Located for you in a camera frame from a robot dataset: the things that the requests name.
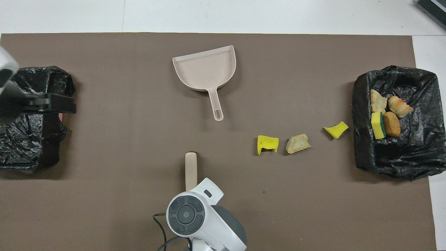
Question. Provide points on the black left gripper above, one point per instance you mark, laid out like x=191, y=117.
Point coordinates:
x=14, y=104

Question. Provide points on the beige hand brush black bristles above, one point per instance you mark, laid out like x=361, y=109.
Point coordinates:
x=191, y=167

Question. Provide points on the beige plastic dustpan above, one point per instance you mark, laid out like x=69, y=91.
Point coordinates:
x=205, y=68

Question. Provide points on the notched yellow sponge piece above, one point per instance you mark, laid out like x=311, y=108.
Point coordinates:
x=266, y=141

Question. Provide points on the pale toast bread chunk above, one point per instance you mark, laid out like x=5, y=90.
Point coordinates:
x=297, y=143

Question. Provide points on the small yellow sponge wedge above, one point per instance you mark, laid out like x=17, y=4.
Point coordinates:
x=336, y=130

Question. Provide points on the yellow green scrub sponge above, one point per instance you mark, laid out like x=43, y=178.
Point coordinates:
x=378, y=125

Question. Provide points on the brown oblong bread roll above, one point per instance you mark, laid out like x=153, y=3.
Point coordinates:
x=392, y=123

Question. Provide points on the striped croissant piece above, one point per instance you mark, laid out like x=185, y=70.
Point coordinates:
x=400, y=106

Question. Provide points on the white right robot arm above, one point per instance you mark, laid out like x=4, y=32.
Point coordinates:
x=195, y=216

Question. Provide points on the pink bin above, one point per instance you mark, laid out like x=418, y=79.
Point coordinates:
x=61, y=117

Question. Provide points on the black trash bag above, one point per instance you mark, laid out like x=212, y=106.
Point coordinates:
x=35, y=139

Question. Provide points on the right black bag bin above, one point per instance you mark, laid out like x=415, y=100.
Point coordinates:
x=418, y=153

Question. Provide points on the brown table mat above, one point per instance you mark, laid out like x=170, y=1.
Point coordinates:
x=139, y=157

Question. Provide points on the dark ribbed grille object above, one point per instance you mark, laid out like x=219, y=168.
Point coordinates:
x=433, y=10

